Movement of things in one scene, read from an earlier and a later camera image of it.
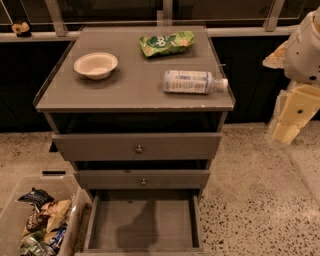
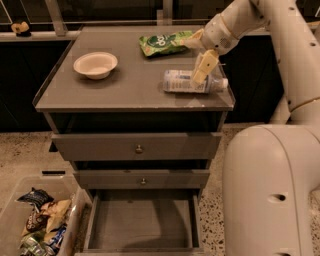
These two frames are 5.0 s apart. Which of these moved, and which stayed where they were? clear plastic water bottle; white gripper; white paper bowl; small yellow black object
Moved: white gripper
Stayed: white paper bowl; clear plastic water bottle; small yellow black object
